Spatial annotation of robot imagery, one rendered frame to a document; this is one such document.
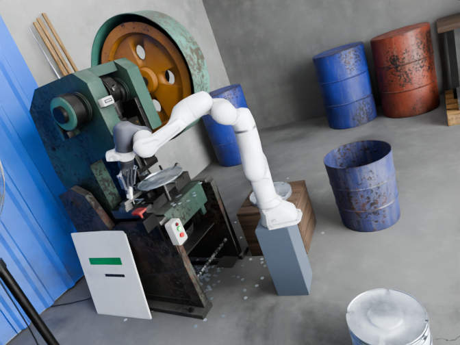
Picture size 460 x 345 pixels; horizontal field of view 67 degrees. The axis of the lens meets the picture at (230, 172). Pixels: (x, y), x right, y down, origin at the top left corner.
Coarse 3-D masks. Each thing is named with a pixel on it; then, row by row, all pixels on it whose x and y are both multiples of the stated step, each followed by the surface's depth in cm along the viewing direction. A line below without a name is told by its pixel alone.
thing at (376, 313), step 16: (384, 288) 146; (352, 304) 145; (368, 304) 142; (384, 304) 139; (400, 304) 137; (416, 304) 134; (352, 320) 137; (368, 320) 135; (384, 320) 132; (400, 320) 130; (416, 320) 128; (368, 336) 129; (384, 336) 127; (400, 336) 124; (416, 336) 122
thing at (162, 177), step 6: (168, 168) 223; (174, 168) 219; (180, 168) 215; (156, 174) 222; (162, 174) 215; (168, 174) 210; (174, 174) 209; (180, 174) 204; (150, 180) 214; (156, 180) 207; (162, 180) 205; (168, 180) 201; (138, 186) 210; (144, 186) 206; (150, 186) 203; (156, 186) 199
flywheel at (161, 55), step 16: (112, 32) 217; (128, 32) 212; (144, 32) 206; (160, 32) 201; (112, 48) 224; (128, 48) 222; (144, 48) 216; (160, 48) 211; (176, 48) 202; (144, 64) 222; (160, 64) 216; (176, 64) 211; (160, 80) 222; (176, 80) 216; (160, 96) 228; (176, 96) 222; (160, 112) 234; (160, 128) 236
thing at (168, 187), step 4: (184, 172) 205; (188, 172) 206; (180, 176) 202; (184, 176) 202; (172, 180) 199; (176, 180) 197; (168, 184) 208; (172, 184) 211; (156, 188) 209; (160, 188) 207; (164, 188) 206; (168, 188) 208; (172, 188) 211; (176, 188) 213; (160, 192) 209; (164, 192) 207; (168, 192) 207; (172, 192) 210; (176, 192) 213; (168, 196) 208; (172, 196) 210; (168, 200) 209
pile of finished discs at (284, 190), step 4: (276, 184) 245; (280, 184) 243; (284, 184) 240; (288, 184) 238; (276, 188) 237; (280, 188) 237; (284, 188) 235; (288, 188) 232; (276, 192) 232; (280, 192) 231; (284, 192) 229; (288, 192) 226; (252, 196) 240; (284, 196) 226; (288, 196) 226; (252, 200) 235; (284, 200) 224; (252, 204) 234; (256, 204) 228
